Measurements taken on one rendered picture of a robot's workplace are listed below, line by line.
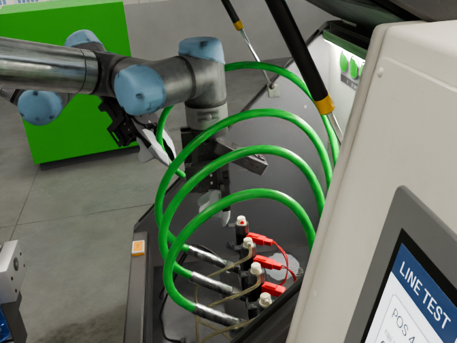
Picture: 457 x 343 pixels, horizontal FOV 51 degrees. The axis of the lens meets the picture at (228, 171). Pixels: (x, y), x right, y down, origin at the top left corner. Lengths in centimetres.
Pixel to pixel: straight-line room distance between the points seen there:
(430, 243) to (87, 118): 396
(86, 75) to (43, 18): 325
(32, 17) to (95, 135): 104
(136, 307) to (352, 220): 67
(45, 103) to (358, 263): 71
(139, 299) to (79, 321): 152
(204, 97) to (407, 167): 47
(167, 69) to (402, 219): 47
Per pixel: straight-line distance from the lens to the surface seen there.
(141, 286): 112
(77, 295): 276
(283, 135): 124
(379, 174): 45
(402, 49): 46
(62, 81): 81
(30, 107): 101
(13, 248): 130
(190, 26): 735
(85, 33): 114
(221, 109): 83
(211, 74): 80
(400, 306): 40
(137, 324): 103
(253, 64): 91
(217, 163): 71
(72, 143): 429
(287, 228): 137
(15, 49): 78
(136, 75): 74
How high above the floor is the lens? 163
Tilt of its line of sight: 25 degrees down
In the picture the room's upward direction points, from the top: 4 degrees counter-clockwise
